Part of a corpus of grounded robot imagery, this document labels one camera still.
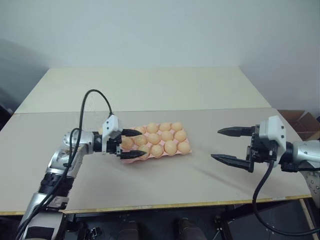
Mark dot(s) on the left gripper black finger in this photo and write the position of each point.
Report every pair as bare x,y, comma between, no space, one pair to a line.
131,132
132,154

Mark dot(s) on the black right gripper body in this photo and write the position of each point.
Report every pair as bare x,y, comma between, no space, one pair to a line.
262,151

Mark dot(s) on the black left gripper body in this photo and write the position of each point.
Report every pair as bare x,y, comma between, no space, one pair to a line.
112,145

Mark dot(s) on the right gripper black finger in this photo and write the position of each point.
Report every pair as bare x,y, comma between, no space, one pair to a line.
233,161
237,131

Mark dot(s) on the tan egg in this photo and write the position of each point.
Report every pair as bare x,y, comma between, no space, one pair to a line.
157,151
141,140
177,126
100,130
180,135
154,138
127,143
165,126
144,148
152,127
183,147
167,135
170,146

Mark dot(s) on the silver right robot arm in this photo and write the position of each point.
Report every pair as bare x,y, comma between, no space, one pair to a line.
303,150

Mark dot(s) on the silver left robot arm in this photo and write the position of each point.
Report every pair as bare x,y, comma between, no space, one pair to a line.
86,143

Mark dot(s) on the pink egg tray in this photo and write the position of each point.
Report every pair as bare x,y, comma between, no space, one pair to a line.
173,157

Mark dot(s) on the brown cardboard box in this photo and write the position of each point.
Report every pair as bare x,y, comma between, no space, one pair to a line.
300,122

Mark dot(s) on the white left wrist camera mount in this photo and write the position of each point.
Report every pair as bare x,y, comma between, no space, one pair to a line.
111,123

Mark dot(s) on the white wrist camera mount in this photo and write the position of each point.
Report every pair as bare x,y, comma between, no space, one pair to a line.
273,130
111,123

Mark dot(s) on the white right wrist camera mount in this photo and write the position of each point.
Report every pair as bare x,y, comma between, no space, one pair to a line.
273,130

